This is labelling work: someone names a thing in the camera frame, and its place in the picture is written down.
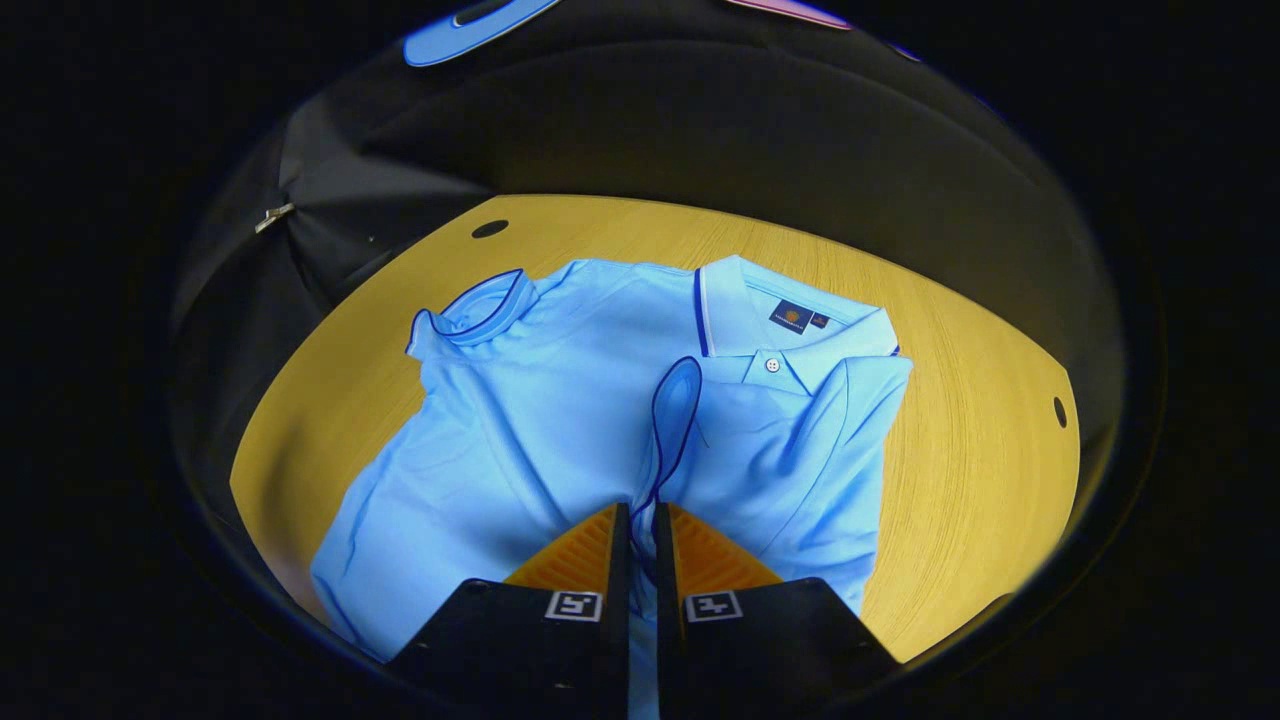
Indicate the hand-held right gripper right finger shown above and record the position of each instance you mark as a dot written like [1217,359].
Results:
[668,650]

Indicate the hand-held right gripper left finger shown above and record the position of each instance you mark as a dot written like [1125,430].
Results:
[615,650]

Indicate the light blue T-shirt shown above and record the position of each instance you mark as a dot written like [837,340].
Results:
[520,420]

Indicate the black backdrop cloth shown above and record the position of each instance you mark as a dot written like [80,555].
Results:
[700,130]

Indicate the small white backdrop clip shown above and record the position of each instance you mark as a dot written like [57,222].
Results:
[274,217]

